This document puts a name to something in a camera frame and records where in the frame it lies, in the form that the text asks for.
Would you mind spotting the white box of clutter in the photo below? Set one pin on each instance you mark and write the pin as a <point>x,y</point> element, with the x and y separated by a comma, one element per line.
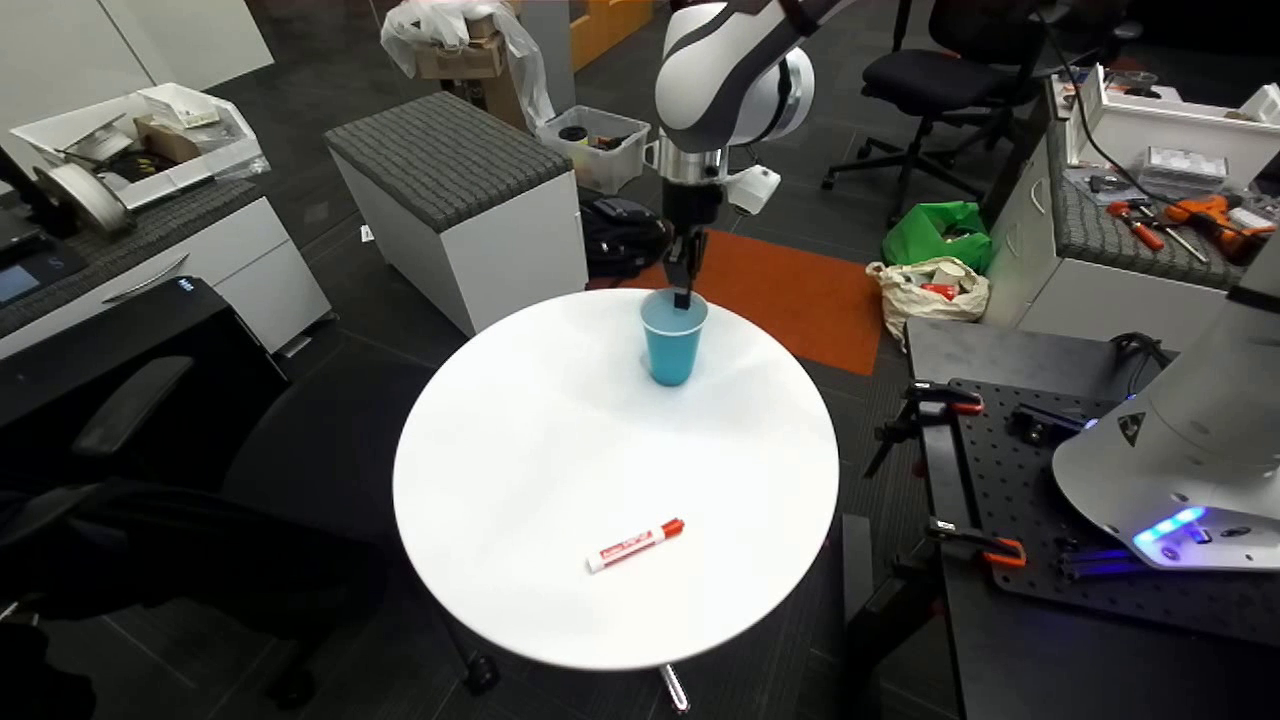
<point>145,143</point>

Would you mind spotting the orange floor mat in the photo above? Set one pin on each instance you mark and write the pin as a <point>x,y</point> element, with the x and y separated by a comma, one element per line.
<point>787,303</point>

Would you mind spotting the black office chair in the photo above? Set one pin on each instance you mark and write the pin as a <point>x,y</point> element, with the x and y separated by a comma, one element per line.
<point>175,455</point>
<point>944,74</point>

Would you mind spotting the clear plastic bin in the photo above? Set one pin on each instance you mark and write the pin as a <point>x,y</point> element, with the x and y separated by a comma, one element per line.
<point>600,143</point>

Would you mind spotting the orange and black clamp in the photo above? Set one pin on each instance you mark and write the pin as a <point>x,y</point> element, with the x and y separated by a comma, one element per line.
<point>981,546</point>
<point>944,396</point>

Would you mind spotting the white tape roll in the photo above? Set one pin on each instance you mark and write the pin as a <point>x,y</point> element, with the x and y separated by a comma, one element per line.
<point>81,193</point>

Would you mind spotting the white plastic bag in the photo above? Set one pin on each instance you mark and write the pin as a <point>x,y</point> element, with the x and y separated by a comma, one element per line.
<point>441,34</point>

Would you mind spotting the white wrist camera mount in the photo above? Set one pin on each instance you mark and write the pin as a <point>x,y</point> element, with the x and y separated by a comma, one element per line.
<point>755,188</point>

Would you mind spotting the black breadboard robot table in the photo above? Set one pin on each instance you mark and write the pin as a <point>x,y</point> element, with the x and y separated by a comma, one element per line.
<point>1053,624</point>

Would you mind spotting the black bag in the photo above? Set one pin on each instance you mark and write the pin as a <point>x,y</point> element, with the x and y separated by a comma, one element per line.
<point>623,241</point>

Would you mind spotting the blue plastic cup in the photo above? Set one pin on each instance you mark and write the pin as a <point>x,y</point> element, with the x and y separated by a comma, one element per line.
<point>674,350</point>

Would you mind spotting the white tote bag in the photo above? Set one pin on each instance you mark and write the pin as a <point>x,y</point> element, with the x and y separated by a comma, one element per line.
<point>925,303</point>

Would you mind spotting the white open box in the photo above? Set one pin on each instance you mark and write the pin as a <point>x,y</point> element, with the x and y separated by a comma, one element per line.
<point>1186,126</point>

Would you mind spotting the white cabinet with grey cushion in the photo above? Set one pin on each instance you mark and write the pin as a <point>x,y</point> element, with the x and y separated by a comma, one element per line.
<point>1105,280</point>
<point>452,203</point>

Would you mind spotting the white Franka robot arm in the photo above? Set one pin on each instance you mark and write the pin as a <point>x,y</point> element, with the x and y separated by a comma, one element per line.
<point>727,83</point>

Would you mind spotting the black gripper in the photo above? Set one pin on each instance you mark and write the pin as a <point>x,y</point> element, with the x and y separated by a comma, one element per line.
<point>694,205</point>

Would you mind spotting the orange power drill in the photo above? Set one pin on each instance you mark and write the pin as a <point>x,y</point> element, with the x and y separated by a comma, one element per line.
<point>1186,220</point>

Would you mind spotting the red and white marker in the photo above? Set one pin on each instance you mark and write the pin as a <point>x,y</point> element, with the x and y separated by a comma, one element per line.
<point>635,546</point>

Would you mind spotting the white desk cabinet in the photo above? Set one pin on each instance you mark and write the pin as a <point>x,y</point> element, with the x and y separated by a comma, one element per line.
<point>161,267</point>

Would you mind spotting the white table leg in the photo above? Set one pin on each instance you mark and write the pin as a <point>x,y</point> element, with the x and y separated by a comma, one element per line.
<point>674,684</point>

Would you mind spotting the green bag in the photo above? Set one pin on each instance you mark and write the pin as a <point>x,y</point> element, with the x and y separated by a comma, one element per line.
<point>941,232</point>

